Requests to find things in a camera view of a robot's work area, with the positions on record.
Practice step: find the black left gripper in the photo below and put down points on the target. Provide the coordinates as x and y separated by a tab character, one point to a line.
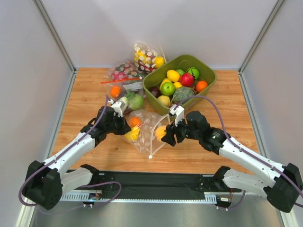
123	126

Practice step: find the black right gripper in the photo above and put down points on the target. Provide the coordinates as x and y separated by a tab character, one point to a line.
173	134

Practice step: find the fake yellow peach with leaf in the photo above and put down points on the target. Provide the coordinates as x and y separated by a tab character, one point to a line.
160	132

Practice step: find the clear zip bag with fruit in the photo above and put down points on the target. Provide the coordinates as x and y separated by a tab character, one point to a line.
147	144

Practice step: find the fake red peach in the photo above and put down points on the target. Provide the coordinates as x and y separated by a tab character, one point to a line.
187	80

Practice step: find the fake yellow lemon from bag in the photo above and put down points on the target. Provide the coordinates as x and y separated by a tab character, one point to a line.
173	76

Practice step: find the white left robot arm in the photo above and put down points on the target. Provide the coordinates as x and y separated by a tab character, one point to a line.
46	182

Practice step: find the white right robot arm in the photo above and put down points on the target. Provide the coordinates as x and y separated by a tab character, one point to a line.
280	184

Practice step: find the fake orange in zip bag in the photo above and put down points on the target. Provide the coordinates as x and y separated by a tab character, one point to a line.
134	122

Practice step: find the fake yellow pear in bag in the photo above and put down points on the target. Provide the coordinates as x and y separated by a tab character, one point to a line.
133	134

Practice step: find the fake green cabbage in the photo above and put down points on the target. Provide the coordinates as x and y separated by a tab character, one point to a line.
136	101

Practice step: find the clear bag with orange zipper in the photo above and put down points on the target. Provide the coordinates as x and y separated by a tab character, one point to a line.
129	90

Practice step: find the fake yellow quince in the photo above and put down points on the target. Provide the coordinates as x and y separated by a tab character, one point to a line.
164	100

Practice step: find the fake netted melon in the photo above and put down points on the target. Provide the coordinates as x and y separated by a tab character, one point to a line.
182	93

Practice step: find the fake green apple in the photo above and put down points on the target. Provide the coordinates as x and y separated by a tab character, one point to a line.
168	89

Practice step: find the fake dark red plum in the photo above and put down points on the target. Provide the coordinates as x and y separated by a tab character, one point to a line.
155	91

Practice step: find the polka dot bag with strawberry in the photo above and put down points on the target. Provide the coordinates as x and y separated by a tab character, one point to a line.
124	70

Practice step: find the fake orange in bin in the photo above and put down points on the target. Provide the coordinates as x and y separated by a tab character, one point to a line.
200	86

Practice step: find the fake bumpy green fruit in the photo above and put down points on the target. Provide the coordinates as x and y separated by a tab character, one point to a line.
180	72

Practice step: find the fake striped watermelon ball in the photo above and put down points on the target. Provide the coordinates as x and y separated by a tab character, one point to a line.
194	72

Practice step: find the polka dot bag with lemon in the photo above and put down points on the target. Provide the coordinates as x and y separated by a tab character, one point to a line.
148	58

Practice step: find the green plastic bin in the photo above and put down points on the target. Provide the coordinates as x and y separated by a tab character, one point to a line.
183	62

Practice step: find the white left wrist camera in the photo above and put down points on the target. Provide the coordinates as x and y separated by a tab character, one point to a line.
116	105

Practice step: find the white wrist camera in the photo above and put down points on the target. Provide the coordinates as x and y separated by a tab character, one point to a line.
116	105
177	111

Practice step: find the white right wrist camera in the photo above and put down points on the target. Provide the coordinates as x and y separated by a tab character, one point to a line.
177	111

